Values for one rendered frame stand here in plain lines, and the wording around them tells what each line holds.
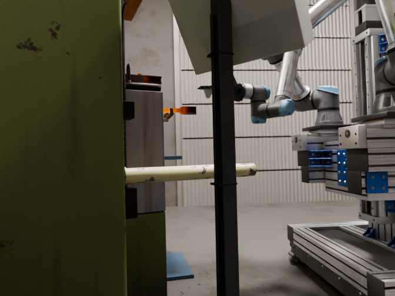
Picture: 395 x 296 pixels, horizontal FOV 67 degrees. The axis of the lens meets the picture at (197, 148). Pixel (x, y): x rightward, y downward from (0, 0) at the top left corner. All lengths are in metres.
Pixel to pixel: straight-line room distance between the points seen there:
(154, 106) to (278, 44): 0.53
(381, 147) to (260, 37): 0.73
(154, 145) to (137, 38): 3.28
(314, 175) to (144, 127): 1.01
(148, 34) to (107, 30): 3.47
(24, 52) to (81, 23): 0.15
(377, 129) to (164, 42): 3.35
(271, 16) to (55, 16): 0.51
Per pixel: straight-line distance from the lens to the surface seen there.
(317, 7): 1.45
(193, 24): 0.91
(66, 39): 0.84
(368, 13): 1.79
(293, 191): 4.31
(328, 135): 1.80
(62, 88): 0.81
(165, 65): 4.17
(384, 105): 1.41
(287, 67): 1.53
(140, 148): 1.10
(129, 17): 1.43
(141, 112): 1.12
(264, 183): 4.16
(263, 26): 0.81
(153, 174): 0.88
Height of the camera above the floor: 0.68
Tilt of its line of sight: 1 degrees up
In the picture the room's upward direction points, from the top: 1 degrees counter-clockwise
